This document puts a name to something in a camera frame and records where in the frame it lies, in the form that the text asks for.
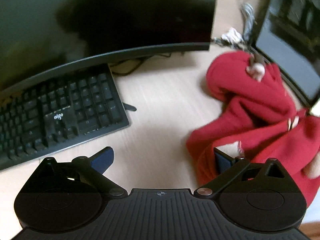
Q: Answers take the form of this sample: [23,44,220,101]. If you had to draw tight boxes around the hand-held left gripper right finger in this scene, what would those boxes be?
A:
[196,147,288,199]

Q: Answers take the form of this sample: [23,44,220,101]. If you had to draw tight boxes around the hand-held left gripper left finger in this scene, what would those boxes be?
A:
[37,146,128,199]

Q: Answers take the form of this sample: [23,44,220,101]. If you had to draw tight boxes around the red fleece hooded garment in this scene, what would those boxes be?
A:
[186,51,320,203]

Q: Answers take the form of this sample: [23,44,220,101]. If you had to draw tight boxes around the black mechanical keyboard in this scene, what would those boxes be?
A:
[0,63,131,171]

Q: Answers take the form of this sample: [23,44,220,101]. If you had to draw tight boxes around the crumpled white tissue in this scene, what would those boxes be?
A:
[221,27,242,43]

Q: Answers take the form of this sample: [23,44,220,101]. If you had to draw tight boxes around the black curved computer monitor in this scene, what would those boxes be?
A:
[0,0,218,112]

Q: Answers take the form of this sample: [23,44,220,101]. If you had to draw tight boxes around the black cable bundle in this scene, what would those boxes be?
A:
[109,52,173,76]

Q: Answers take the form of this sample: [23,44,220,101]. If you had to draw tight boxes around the white plug with grey cable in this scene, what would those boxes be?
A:
[239,2,256,39]

